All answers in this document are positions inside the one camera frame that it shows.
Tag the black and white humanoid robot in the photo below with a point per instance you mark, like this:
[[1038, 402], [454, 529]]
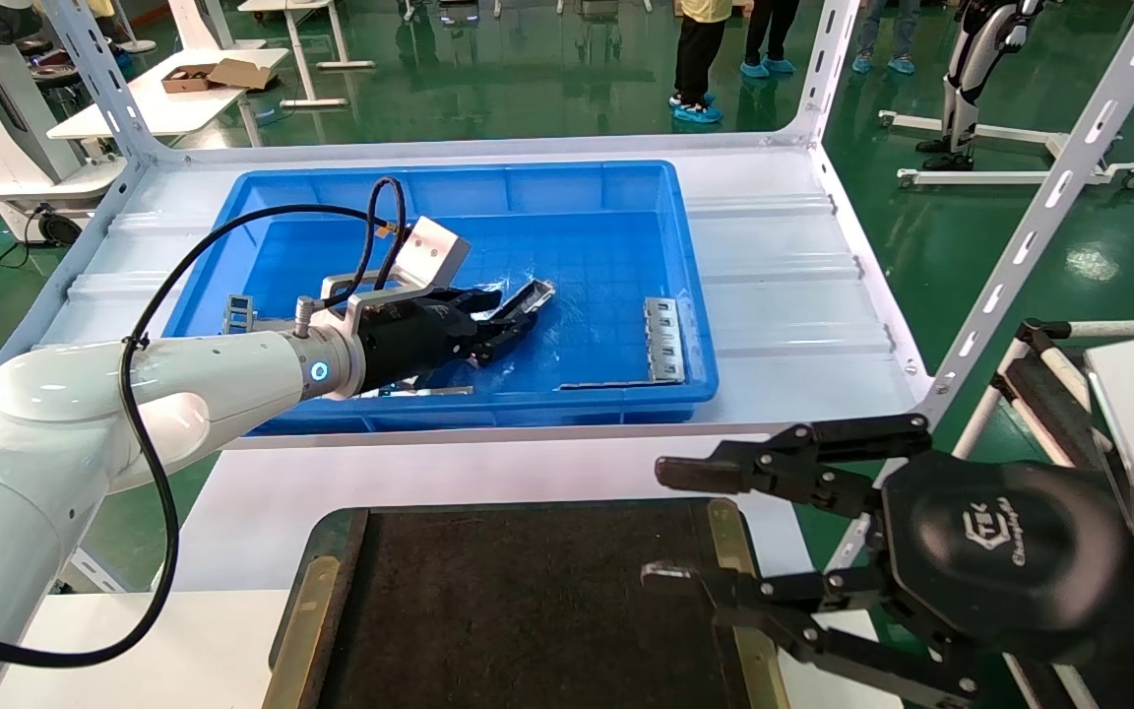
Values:
[[976, 59]]

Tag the white machine base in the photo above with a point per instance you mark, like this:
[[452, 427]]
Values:
[[6, 128]]

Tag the long grey metal bar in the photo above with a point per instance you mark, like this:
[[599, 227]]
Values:
[[277, 323]]

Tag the person in black trousers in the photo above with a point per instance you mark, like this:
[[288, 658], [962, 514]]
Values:
[[769, 34]]

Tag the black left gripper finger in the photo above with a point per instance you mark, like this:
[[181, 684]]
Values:
[[478, 301], [506, 337]]

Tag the white wheeled robot stand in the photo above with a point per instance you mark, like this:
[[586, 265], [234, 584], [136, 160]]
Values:
[[1020, 178]]

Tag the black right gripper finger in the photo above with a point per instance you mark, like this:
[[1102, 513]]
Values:
[[793, 596], [784, 471]]

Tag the flat perforated metal plate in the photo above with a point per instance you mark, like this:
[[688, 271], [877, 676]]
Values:
[[664, 340]]

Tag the white desk with legs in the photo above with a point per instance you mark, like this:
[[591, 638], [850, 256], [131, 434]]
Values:
[[306, 39]]

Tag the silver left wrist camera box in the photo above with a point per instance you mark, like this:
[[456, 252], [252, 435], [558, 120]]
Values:
[[431, 254]]

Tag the open cardboard box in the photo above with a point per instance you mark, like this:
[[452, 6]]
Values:
[[222, 74]]

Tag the metal channel part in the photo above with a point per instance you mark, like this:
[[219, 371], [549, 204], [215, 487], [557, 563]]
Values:
[[530, 293]]

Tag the white slotted shelf rack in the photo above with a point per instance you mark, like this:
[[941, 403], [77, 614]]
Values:
[[793, 295]]

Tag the thin flat metal strip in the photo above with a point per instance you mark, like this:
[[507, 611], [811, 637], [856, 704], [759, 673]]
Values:
[[429, 391], [606, 385]]

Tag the white and black cart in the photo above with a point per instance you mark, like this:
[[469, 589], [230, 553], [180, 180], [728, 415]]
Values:
[[1039, 394]]

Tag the white work table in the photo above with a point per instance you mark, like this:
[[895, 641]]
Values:
[[154, 108]]

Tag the person in blue jeans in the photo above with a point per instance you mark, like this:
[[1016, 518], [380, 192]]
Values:
[[887, 34]]

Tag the clear plastic film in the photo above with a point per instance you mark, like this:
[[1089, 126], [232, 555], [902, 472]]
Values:
[[567, 335]]

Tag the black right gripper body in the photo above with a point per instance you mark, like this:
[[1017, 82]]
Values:
[[1000, 551]]

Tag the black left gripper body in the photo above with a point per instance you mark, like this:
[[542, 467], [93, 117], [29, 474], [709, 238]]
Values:
[[414, 340]]

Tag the blue plastic bin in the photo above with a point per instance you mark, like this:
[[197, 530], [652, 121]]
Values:
[[577, 187]]

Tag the person in yellow shirt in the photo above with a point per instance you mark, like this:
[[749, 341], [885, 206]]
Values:
[[697, 59]]

